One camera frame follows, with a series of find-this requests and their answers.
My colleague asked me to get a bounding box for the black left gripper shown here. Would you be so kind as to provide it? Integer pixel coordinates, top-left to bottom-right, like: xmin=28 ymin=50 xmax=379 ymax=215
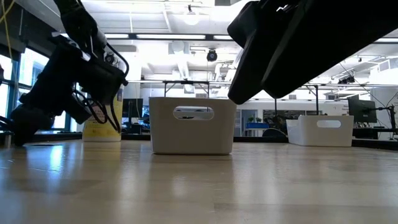
xmin=10 ymin=34 xmax=94 ymax=147

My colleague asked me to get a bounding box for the white plastic handled bin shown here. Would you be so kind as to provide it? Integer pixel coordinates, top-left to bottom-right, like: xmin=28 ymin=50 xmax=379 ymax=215
xmin=285 ymin=114 xmax=354 ymax=147

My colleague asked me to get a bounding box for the black aluminium table frame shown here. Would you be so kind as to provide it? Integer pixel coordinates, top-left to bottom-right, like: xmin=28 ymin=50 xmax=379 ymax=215
xmin=0 ymin=132 xmax=398 ymax=151

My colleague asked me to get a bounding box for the black monitor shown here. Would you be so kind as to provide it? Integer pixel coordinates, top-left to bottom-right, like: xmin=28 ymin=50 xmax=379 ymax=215
xmin=121 ymin=98 xmax=144 ymax=119

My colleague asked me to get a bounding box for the yellow Lysol wipes canister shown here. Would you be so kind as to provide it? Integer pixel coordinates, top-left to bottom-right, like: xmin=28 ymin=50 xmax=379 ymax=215
xmin=82 ymin=85 xmax=124 ymax=143

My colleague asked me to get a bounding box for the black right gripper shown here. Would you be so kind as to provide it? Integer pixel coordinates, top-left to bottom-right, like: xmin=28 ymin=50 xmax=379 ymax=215
xmin=226 ymin=0 xmax=398 ymax=105

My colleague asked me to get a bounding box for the black monitor on arm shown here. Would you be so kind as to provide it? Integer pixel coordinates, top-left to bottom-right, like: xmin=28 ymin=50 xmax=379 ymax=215
xmin=347 ymin=95 xmax=378 ymax=124

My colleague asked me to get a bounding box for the black camera cable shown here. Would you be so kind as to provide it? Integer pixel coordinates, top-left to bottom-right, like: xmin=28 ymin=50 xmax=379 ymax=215
xmin=72 ymin=42 xmax=130 ymax=134

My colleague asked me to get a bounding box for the grey plastic handled bin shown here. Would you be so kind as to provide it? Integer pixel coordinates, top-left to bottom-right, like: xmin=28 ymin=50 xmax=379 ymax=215
xmin=149 ymin=96 xmax=238 ymax=156

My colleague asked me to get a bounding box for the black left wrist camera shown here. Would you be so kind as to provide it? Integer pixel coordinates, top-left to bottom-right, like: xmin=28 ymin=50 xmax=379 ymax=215
xmin=76 ymin=55 xmax=129 ymax=106

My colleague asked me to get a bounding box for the white ring light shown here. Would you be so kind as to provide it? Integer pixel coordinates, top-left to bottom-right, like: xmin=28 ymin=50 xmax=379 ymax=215
xmin=182 ymin=7 xmax=201 ymax=26

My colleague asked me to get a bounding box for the blue planter box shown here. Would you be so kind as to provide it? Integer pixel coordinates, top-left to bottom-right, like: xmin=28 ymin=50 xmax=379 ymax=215
xmin=245 ymin=121 xmax=271 ymax=129

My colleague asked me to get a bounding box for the black metal table frame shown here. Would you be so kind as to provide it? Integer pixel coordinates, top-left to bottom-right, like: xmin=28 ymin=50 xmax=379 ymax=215
xmin=273 ymin=83 xmax=320 ymax=118
xmin=164 ymin=80 xmax=210 ymax=98

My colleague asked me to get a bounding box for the long LED light bar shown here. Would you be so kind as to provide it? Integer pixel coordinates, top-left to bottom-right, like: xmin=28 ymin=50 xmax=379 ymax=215
xmin=104 ymin=32 xmax=398 ymax=44

